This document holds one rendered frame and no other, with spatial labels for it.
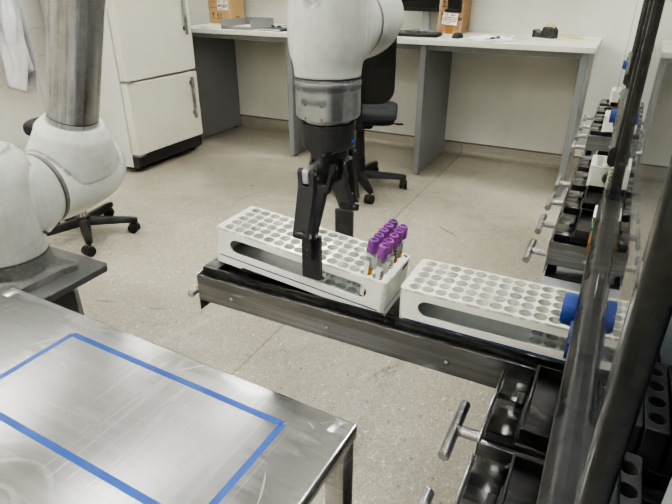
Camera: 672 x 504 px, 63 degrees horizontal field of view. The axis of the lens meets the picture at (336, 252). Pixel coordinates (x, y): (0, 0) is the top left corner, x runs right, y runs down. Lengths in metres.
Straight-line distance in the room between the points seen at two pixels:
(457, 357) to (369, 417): 1.06
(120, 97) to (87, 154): 2.83
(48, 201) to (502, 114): 3.58
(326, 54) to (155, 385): 0.45
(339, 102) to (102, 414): 0.47
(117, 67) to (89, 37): 2.85
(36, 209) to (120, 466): 0.69
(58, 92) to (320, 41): 0.66
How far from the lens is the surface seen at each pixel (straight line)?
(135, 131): 4.06
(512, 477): 0.59
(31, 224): 1.19
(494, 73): 4.30
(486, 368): 0.76
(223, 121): 5.09
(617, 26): 4.18
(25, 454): 0.66
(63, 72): 1.21
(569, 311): 0.53
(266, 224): 0.90
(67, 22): 1.18
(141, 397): 0.68
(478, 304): 0.76
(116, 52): 4.00
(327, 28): 0.71
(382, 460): 1.69
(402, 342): 0.78
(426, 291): 0.77
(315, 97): 0.73
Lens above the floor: 1.25
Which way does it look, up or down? 27 degrees down
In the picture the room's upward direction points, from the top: straight up
